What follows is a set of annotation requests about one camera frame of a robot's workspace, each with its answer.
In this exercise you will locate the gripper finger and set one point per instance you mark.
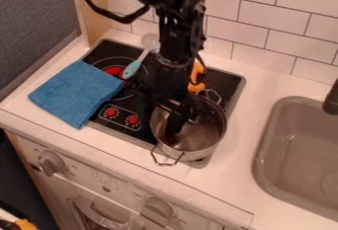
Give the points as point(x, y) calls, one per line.
point(141, 104)
point(179, 118)

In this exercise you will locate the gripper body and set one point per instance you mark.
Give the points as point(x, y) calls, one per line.
point(165, 76)

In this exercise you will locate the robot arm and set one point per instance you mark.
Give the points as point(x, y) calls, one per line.
point(178, 26)

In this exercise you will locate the silver pot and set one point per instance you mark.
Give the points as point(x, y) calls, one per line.
point(198, 135)

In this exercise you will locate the blue cloth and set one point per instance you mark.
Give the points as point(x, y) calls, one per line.
point(74, 92)

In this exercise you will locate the orange toy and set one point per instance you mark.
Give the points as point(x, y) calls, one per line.
point(196, 87)

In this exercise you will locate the toy stove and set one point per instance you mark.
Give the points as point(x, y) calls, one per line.
point(229, 82)

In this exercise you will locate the toy sink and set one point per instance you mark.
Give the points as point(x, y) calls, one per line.
point(299, 155)

